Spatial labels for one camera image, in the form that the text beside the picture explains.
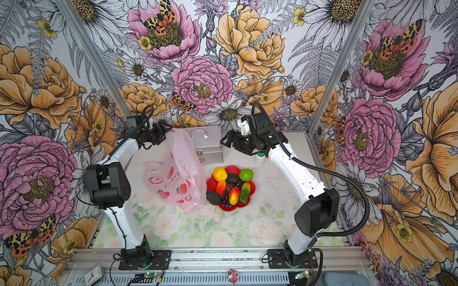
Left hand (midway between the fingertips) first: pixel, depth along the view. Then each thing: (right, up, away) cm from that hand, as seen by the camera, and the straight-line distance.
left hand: (170, 133), depth 96 cm
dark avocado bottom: (+24, -31, -13) cm, 41 cm away
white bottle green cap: (+48, -14, +4) cm, 50 cm away
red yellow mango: (+33, -30, -13) cm, 47 cm away
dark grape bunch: (+29, -32, -9) cm, 45 cm away
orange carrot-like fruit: (+27, -28, -4) cm, 39 cm away
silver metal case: (+20, -3, +1) cm, 20 cm away
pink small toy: (+33, -55, -29) cm, 70 cm away
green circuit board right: (+60, -58, -24) cm, 87 cm away
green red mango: (+39, -29, -9) cm, 49 cm away
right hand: (+31, -8, -19) cm, 37 cm away
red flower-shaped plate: (+29, -29, -2) cm, 42 cm away
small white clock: (-20, -56, -27) cm, 65 cm away
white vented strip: (+22, -55, -31) cm, 67 cm away
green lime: (+40, -21, -6) cm, 45 cm away
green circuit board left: (0, -58, -25) cm, 63 cm away
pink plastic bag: (+8, -24, -11) cm, 28 cm away
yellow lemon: (+26, -21, -4) cm, 34 cm away
